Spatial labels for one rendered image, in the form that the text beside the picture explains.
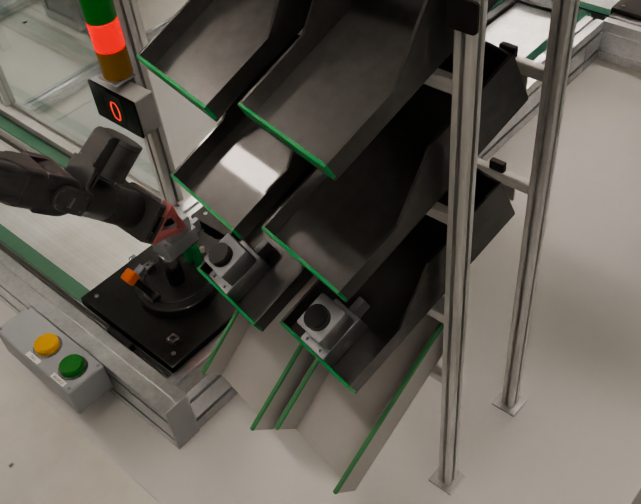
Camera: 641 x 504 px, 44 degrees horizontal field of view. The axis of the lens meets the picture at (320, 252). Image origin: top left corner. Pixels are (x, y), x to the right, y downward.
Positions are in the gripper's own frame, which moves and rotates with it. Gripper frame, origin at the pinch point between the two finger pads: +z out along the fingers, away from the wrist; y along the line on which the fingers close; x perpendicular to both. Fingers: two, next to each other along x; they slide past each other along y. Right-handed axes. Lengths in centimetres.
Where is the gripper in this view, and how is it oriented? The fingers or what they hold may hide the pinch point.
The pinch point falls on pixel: (170, 221)
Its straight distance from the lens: 129.9
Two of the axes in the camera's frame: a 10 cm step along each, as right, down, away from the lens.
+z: 4.9, 1.6, 8.6
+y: -7.4, -4.3, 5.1
